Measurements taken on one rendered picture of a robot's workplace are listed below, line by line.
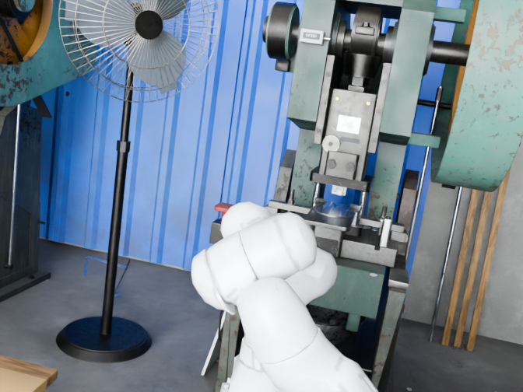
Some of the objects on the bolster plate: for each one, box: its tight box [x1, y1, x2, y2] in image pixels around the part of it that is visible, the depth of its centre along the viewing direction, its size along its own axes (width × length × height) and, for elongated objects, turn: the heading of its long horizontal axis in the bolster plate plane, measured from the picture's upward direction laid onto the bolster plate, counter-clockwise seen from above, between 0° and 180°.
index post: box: [378, 216, 393, 247], centre depth 190 cm, size 3×3×10 cm
